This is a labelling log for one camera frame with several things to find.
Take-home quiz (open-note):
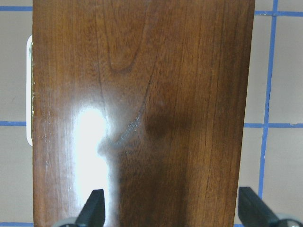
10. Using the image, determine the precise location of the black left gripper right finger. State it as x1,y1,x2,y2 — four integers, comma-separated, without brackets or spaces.
238,187,279,227

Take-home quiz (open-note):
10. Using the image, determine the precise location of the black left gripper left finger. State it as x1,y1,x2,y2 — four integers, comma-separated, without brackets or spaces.
75,189,105,227

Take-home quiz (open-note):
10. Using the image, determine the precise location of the wooden drawer with white handle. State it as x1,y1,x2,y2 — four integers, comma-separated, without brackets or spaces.
26,35,33,146

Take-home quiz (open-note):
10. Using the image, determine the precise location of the dark brown wooden cabinet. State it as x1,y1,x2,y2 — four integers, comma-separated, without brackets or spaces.
32,0,255,227

